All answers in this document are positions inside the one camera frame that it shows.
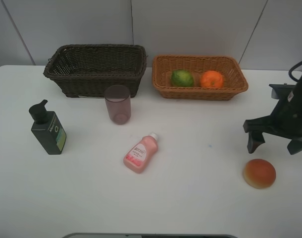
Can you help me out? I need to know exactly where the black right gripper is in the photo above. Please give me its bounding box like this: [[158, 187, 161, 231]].
[[243, 98, 302, 155]]

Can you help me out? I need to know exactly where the brown bread bun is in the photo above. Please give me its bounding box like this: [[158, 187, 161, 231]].
[[243, 159, 276, 189]]

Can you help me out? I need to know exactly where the orange mandarin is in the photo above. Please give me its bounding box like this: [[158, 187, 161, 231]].
[[200, 70, 224, 88]]

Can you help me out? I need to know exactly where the green lime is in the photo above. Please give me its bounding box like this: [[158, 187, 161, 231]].
[[171, 69, 194, 87]]

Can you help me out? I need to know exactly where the pink bottle white cap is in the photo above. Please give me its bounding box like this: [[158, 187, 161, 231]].
[[123, 132, 158, 174]]

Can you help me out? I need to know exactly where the dark green pump bottle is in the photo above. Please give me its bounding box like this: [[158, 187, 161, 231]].
[[29, 99, 67, 155]]

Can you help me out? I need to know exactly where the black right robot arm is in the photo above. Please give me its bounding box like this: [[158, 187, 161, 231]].
[[243, 61, 302, 155]]

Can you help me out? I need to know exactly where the orange wicker basket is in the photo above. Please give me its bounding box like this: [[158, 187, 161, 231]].
[[152, 55, 249, 101]]

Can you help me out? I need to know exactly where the translucent purple plastic cup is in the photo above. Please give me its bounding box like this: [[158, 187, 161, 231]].
[[104, 85, 131, 125]]

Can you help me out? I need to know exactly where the dark brown wicker basket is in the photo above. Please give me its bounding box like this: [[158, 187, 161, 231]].
[[44, 44, 147, 98]]

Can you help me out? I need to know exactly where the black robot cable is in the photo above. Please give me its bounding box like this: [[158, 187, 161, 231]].
[[289, 59, 302, 82]]

